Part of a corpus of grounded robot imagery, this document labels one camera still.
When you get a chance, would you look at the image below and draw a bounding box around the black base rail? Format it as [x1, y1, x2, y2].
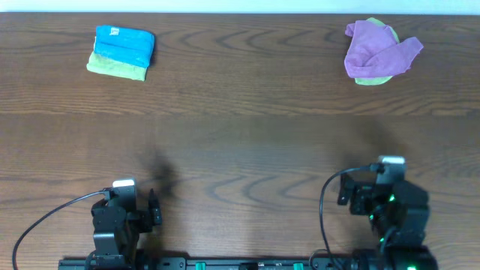
[58, 256, 439, 270]

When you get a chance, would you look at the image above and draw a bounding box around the blue microfiber cloth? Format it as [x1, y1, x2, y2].
[94, 25, 155, 68]

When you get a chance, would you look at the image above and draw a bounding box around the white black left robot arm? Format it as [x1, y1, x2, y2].
[84, 186, 162, 269]

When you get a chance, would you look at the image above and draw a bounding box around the folded green cloth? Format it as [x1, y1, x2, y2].
[86, 51, 147, 82]

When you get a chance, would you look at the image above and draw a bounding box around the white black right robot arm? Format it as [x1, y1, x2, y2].
[337, 172, 439, 270]

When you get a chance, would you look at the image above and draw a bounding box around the green cloth under purple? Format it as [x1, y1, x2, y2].
[355, 17, 400, 86]

